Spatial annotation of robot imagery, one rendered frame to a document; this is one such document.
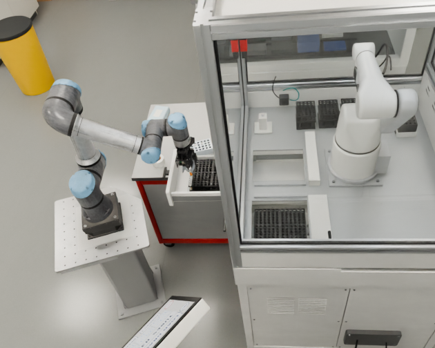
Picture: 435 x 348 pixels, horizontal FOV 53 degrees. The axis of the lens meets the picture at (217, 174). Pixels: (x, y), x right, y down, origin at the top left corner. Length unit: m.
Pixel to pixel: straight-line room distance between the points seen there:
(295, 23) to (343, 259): 0.99
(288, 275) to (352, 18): 1.11
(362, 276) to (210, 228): 1.17
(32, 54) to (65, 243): 2.58
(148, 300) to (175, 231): 0.44
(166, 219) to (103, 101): 1.90
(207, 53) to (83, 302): 2.21
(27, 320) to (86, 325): 0.39
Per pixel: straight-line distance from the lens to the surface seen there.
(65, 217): 2.38
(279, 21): 1.00
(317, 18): 1.01
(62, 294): 3.08
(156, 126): 1.87
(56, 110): 1.78
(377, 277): 1.87
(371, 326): 2.32
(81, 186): 2.03
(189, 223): 2.71
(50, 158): 3.94
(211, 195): 2.08
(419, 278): 1.91
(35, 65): 4.57
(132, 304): 2.82
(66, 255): 2.24
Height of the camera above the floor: 2.48
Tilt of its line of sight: 48 degrees down
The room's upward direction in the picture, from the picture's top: 9 degrees counter-clockwise
